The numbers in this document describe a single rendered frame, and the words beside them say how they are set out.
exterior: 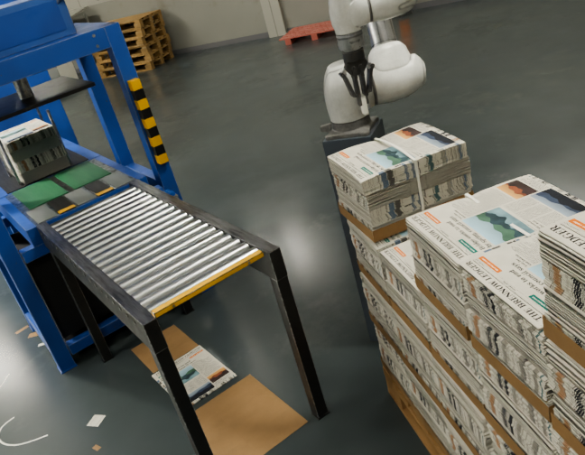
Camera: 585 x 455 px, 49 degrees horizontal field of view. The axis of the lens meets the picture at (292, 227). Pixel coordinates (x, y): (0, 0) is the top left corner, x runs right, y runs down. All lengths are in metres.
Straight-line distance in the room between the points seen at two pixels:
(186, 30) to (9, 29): 8.37
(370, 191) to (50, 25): 1.93
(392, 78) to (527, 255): 1.21
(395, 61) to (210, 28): 8.95
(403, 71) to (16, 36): 1.80
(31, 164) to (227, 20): 7.52
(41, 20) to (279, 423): 2.13
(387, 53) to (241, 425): 1.62
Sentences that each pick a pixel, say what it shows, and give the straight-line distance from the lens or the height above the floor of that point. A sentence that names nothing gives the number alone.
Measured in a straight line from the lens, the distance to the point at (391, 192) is 2.05.
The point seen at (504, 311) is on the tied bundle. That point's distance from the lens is 1.38.
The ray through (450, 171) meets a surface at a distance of 2.14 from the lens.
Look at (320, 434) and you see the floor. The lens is 2.68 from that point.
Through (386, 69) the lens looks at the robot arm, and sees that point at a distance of 2.52.
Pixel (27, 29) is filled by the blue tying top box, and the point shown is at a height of 1.63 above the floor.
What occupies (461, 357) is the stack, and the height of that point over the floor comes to 0.73.
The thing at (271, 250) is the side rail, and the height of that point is 0.80.
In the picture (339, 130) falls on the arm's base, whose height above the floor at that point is 1.03.
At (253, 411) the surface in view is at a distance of 2.88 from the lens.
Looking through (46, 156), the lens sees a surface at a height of 0.90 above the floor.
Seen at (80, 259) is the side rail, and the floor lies 0.80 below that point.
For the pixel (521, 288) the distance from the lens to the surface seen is 1.39.
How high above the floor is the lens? 1.86
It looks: 26 degrees down
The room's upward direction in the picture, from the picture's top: 16 degrees counter-clockwise
